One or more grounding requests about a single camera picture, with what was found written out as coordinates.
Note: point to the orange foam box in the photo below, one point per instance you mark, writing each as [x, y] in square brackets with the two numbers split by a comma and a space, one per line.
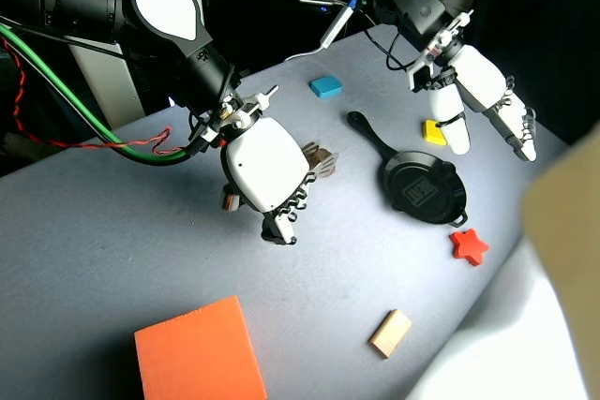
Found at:
[197, 353]

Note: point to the red star block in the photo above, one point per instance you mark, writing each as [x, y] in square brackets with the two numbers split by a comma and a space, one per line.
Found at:
[469, 246]

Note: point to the grey table cloth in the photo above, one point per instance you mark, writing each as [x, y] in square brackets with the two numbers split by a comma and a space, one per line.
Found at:
[351, 269]

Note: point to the yellow block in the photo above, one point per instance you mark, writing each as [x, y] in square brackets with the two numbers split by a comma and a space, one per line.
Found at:
[432, 132]

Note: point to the blue rounded block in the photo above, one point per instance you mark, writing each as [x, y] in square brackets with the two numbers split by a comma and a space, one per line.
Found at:
[325, 86]

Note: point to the tan cardboard sheet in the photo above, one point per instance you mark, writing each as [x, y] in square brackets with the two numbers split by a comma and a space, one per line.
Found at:
[572, 231]

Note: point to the plain wooden block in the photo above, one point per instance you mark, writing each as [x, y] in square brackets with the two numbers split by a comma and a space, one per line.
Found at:
[390, 333]

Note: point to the white sheet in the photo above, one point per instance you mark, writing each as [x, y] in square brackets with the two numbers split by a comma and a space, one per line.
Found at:
[506, 334]

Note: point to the black cast iron skillet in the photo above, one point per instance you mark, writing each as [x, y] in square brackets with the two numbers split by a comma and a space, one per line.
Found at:
[424, 189]

